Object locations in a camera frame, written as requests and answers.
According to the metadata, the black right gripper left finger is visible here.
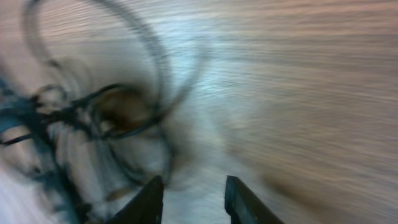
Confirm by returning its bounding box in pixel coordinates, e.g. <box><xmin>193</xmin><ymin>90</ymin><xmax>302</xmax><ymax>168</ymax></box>
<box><xmin>106</xmin><ymin>175</ymin><xmax>164</xmax><ymax>224</ymax></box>

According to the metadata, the black cable bundle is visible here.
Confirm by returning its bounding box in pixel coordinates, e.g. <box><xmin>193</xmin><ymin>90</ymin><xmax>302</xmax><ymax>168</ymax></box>
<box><xmin>0</xmin><ymin>0</ymin><xmax>215</xmax><ymax>224</ymax></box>

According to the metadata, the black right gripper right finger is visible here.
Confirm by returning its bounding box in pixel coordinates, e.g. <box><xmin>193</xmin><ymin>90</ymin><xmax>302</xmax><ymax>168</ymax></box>
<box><xmin>224</xmin><ymin>175</ymin><xmax>284</xmax><ymax>224</ymax></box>

